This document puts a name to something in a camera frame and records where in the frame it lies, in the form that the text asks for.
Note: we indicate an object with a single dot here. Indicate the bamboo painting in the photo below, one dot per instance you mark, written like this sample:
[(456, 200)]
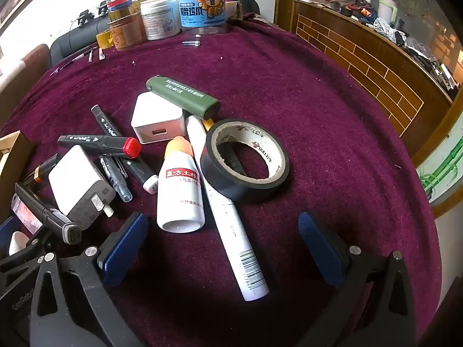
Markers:
[(443, 173)]

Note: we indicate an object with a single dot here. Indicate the cluttered tool pile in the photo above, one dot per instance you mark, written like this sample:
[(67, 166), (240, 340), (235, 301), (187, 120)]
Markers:
[(416, 43)]

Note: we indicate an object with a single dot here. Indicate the cardboard tube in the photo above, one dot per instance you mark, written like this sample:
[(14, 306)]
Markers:
[(235, 9)]

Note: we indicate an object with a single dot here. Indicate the white bottle orange cap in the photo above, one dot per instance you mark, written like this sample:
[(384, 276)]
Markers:
[(179, 202)]

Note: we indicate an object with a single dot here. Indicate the white plug adapter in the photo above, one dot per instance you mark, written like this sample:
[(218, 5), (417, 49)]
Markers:
[(77, 184)]

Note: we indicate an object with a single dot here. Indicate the small silver blue cylinder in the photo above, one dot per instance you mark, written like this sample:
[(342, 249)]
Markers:
[(191, 43)]

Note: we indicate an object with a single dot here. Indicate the black marker grey cap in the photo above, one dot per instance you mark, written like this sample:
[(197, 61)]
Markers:
[(36, 200)]

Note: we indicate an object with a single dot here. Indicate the black electrical tape roll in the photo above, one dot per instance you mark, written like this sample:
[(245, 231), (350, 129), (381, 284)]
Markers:
[(231, 184)]

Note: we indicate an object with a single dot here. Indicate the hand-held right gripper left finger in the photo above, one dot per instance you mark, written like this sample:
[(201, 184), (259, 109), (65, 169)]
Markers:
[(124, 249)]

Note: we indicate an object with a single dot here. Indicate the black pen clear tip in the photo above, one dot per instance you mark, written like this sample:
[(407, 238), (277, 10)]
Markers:
[(117, 179)]

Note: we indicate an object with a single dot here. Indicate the brown chair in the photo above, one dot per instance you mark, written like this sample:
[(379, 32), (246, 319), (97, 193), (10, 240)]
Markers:
[(25, 68)]

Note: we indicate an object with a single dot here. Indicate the clear jar blue cartoon label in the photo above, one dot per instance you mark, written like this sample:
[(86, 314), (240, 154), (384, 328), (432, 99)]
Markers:
[(202, 7)]

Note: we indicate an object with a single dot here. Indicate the wooden brick pattern counter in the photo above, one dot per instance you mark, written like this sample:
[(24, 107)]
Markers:
[(361, 61)]

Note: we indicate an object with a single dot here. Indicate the yellow tape roll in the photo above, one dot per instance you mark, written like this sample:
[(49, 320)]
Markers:
[(103, 39)]

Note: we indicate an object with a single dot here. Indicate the thin metal tool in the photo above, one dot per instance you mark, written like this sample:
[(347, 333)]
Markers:
[(77, 58), (56, 70)]

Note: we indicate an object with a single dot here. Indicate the black marker red cap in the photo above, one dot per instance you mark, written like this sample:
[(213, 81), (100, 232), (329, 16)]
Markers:
[(90, 142)]

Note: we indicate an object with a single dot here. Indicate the brown tape roll stack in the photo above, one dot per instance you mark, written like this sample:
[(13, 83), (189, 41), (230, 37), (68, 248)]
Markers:
[(126, 32)]

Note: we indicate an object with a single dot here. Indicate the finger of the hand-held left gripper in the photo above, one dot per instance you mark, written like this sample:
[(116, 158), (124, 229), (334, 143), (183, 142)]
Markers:
[(25, 255), (5, 231)]

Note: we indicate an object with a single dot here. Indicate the white plastic jar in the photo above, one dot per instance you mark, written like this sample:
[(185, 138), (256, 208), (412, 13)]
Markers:
[(159, 18)]

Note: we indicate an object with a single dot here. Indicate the white rounded object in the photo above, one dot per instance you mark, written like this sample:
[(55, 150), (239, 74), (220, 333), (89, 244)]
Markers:
[(18, 242)]

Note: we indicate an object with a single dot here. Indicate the silver craft knife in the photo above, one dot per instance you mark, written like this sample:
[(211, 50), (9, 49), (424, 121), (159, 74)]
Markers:
[(90, 56), (101, 54)]

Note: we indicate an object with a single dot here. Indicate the green lighter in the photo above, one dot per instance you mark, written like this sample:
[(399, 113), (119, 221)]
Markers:
[(181, 95)]

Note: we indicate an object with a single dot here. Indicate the white cube USB charger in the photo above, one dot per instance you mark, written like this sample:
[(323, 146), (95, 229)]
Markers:
[(152, 115)]

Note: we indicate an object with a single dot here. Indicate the black sofa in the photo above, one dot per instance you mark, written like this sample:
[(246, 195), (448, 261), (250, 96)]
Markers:
[(72, 39)]

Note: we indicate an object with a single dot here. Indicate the black marker white end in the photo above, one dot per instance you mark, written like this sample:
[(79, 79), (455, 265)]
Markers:
[(106, 123)]

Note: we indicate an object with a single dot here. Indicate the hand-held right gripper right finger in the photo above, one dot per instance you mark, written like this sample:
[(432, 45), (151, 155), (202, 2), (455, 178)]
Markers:
[(320, 249)]

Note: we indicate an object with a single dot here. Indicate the black marker orange band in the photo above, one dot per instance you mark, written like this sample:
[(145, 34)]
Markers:
[(41, 170)]

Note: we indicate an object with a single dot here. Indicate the white marker pen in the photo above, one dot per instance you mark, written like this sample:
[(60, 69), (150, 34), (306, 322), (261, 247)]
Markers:
[(231, 231)]

